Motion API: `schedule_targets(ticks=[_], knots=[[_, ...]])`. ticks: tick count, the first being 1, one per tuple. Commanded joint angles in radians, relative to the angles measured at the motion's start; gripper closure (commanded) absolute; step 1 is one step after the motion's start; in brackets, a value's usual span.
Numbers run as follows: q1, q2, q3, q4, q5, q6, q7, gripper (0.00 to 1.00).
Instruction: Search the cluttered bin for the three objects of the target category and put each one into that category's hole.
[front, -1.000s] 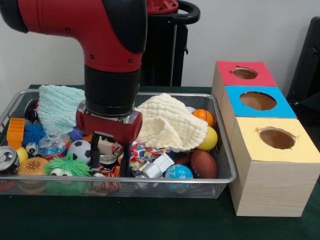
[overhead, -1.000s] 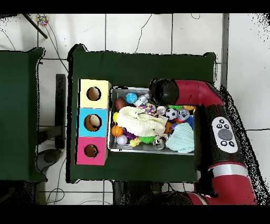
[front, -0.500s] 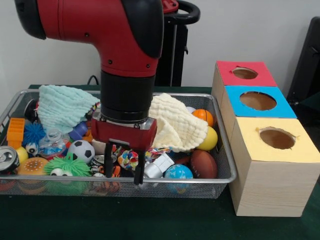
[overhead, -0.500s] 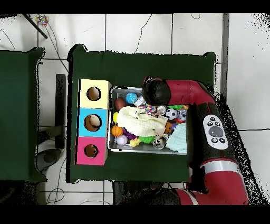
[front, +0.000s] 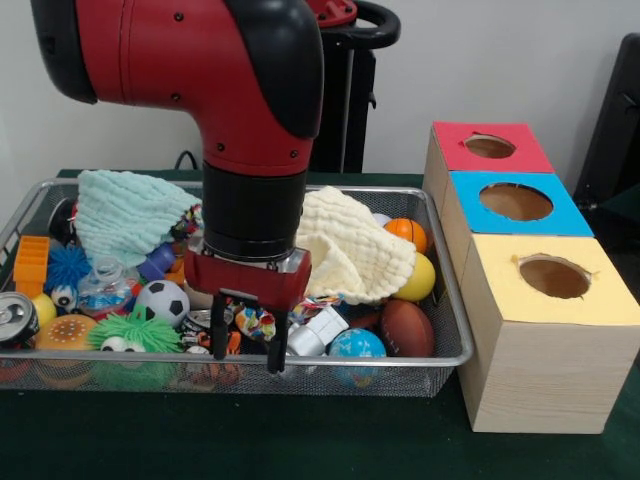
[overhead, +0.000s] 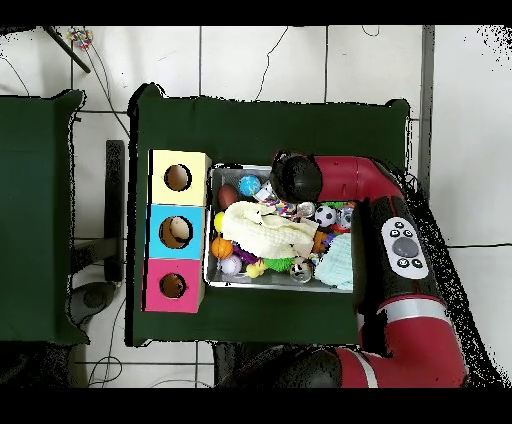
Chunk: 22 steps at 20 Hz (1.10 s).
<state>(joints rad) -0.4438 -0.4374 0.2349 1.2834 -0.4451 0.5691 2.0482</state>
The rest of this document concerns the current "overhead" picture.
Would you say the cream waffle cloth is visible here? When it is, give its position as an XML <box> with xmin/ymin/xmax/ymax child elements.
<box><xmin>220</xmin><ymin>200</ymin><xmax>320</xmax><ymax>260</ymax></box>

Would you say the light blue waffle cloth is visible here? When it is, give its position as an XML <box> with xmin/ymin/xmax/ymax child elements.
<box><xmin>313</xmin><ymin>232</ymin><xmax>354</xmax><ymax>291</ymax></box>

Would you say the wooden box with three holes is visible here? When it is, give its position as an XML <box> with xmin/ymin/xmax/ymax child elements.
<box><xmin>141</xmin><ymin>149</ymin><xmax>212</xmax><ymax>314</ymax></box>

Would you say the blue globe ball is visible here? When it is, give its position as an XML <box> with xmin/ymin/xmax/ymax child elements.
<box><xmin>238</xmin><ymin>174</ymin><xmax>262</xmax><ymax>198</ymax></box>

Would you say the brown toy football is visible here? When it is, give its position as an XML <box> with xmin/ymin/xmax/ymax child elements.
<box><xmin>217</xmin><ymin>184</ymin><xmax>240</xmax><ymax>212</ymax></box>

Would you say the orange toy basketball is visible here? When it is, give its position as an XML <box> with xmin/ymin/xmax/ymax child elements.
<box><xmin>210</xmin><ymin>236</ymin><xmax>234</xmax><ymax>260</ymax></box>

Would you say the green spiky toy with eyes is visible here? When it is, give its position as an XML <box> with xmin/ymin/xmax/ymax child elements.
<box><xmin>263</xmin><ymin>256</ymin><xmax>295</xmax><ymax>273</ymax></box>

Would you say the black and white soccer ball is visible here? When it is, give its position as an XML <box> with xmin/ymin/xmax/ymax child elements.
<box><xmin>314</xmin><ymin>204</ymin><xmax>338</xmax><ymax>228</ymax></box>

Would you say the dark green table cloth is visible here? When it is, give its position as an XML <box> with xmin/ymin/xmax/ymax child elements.
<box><xmin>126</xmin><ymin>82</ymin><xmax>411</xmax><ymax>355</ymax></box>

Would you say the dark green side table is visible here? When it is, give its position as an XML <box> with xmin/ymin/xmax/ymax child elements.
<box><xmin>0</xmin><ymin>89</ymin><xmax>90</xmax><ymax>346</ymax></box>

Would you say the small colourful toy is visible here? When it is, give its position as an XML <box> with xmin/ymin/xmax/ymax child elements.
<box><xmin>66</xmin><ymin>27</ymin><xmax>94</xmax><ymax>51</ymax></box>

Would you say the black pole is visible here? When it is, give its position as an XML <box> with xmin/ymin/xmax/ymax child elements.
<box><xmin>41</xmin><ymin>26</ymin><xmax>92</xmax><ymax>74</ymax></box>

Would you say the wire mesh bin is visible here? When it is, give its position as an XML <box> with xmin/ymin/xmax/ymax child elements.
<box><xmin>203</xmin><ymin>163</ymin><xmax>355</xmax><ymax>295</ymax></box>

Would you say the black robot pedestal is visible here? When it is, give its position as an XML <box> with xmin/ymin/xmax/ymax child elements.
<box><xmin>213</xmin><ymin>341</ymin><xmax>257</xmax><ymax>388</ymax></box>

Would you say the black cable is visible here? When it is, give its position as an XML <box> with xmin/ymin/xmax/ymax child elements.
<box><xmin>447</xmin><ymin>241</ymin><xmax>512</xmax><ymax>250</ymax></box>

